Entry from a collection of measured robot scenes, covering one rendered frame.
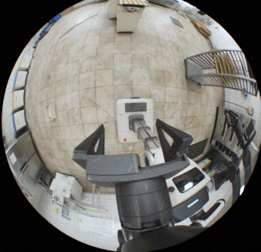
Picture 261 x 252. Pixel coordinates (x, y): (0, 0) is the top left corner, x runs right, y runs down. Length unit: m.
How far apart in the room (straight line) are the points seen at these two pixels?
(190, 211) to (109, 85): 1.58
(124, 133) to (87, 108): 0.75
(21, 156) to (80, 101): 2.54
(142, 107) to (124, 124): 0.32
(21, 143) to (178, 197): 3.09
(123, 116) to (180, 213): 1.17
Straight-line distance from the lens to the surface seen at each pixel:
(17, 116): 3.25
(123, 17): 1.59
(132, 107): 1.17
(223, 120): 3.37
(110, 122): 1.47
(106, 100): 1.42
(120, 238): 0.21
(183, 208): 0.40
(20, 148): 2.98
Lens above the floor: 1.40
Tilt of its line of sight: 71 degrees down
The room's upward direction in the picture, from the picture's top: 150 degrees clockwise
